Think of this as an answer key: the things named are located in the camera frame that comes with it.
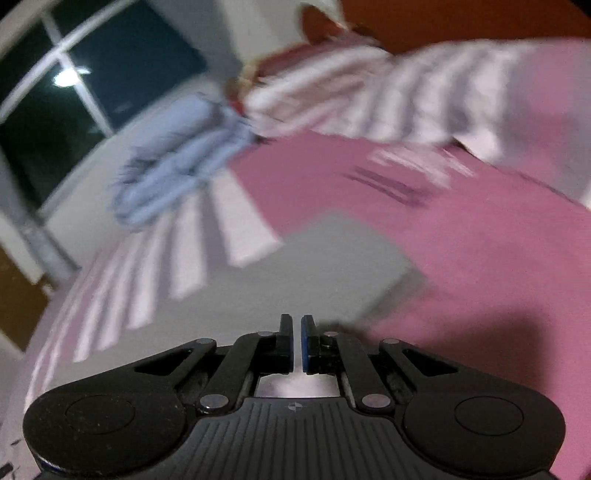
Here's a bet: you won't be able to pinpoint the striped pillow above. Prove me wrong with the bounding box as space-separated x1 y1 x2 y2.
242 39 590 204

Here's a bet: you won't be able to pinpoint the grey pants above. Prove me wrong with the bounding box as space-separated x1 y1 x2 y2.
120 213 426 358

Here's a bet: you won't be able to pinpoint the red wooden headboard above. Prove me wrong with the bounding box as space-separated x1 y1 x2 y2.
298 0 590 54

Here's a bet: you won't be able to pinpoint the light blue folded duvet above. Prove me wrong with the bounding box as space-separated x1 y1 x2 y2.
112 94 256 228

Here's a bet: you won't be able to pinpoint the window with white frame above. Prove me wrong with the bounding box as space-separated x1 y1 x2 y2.
0 0 209 218

